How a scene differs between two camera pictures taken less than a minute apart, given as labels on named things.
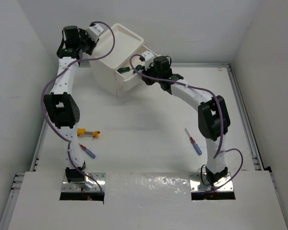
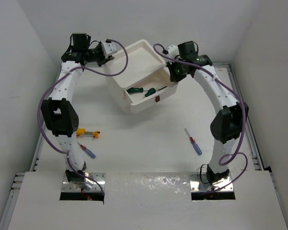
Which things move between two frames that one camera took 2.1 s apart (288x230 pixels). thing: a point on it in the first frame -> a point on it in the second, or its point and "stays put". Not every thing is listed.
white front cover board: [148, 201] stays put
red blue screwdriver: [88, 151] stays put
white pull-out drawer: [129, 76] -> [150, 91]
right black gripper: [146, 72] -> [174, 76]
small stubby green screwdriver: [139, 67] -> [150, 92]
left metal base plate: [100, 177] stays put
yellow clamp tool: [81, 132] stays put
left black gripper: [86, 36] -> [103, 60]
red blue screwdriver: [195, 145] stays put
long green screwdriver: [123, 70] -> [136, 90]
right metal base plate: [196, 185] stays put
